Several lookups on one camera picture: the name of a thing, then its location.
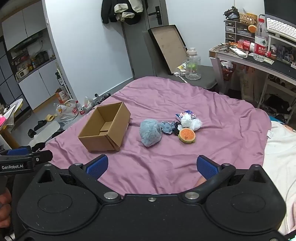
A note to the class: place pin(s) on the tall clear water bottle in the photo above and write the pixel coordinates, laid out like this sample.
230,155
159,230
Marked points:
260,41

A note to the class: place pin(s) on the purple bed sheet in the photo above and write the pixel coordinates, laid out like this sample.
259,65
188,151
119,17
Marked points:
161,102

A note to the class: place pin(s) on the red drink bottle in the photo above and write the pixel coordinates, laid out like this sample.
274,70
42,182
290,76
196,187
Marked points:
246,45

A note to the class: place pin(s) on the white plastic shopping bag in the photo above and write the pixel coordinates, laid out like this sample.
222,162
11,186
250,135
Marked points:
67,112

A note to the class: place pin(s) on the black slipper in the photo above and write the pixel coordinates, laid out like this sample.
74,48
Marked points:
40,125
31,132

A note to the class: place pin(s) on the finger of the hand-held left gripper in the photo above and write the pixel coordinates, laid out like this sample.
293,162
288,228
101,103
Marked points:
17,152
39,157

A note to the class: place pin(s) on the blue and white tissue packet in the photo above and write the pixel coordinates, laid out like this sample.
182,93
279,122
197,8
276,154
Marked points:
181,114

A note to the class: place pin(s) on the grey-blue fluffy plush toy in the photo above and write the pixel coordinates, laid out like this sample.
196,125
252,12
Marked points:
150,133

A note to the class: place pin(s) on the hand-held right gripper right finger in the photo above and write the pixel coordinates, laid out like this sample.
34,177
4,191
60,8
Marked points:
207,168

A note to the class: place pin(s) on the dark model figure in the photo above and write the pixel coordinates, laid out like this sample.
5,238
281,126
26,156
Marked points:
231,13

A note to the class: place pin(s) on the white tissue wad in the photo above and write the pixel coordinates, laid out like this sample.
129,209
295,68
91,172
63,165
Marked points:
186,120

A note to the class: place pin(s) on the white cabinet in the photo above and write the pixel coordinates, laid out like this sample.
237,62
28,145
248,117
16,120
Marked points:
34,85

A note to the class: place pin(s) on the white blanket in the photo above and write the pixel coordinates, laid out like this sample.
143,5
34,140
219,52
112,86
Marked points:
282,162

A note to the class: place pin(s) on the wooden side table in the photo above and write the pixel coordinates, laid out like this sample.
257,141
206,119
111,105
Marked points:
9,129

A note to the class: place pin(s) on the clear plastic trash bag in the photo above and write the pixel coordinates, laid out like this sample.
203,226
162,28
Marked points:
89,104

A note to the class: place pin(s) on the burger plush toy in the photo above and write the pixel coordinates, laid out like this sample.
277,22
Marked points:
186,135

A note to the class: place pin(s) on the black hanging jacket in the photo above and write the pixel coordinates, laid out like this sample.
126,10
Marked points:
107,11

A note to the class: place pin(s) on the narrow white rack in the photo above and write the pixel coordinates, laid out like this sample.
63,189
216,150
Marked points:
62,81

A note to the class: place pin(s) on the red trash bin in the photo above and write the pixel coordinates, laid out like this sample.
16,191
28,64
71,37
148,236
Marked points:
227,70

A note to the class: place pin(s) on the black framed board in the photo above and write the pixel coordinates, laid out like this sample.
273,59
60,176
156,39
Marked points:
168,46

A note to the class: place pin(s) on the woven basket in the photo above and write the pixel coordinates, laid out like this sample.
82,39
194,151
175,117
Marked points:
248,19

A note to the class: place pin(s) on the orange round toy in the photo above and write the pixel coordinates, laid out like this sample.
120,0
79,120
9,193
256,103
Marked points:
251,28

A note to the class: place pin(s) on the clear plastic water jug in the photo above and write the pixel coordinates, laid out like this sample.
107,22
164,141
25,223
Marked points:
193,67

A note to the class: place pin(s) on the grey sneaker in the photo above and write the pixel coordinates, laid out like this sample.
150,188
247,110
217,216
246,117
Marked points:
99,99
106,95

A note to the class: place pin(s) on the white keyboard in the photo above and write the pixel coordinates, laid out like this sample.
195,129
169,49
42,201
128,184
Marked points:
281,26

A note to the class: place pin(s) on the grey door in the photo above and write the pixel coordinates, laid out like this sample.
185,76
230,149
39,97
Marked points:
136,46

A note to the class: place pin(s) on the small black toy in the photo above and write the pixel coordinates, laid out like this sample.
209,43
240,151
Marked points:
177,130

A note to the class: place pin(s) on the small red-label water bottle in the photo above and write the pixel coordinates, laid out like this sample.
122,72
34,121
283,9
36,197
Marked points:
80,108

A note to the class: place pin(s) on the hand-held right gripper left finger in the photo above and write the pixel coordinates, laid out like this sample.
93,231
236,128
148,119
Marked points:
97,165

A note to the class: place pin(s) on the grey desktop drawer organizer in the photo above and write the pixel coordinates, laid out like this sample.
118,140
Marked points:
233,31

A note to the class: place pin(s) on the black monitor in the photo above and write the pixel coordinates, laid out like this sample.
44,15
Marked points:
279,8

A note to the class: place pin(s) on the beige hanging garment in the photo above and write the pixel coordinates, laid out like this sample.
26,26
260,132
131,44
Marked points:
126,10

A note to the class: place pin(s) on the white bath mat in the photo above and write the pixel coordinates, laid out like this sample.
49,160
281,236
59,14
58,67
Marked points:
44,134

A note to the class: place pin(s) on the yellow slipper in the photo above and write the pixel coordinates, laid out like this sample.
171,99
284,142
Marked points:
49,117

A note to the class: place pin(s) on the brown cardboard box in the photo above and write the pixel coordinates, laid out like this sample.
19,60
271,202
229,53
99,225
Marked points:
97,141

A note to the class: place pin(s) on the person's left hand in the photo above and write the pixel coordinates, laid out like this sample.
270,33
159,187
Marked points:
4,208

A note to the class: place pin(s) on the white remote control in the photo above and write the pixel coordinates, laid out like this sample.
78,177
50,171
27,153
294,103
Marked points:
238,51

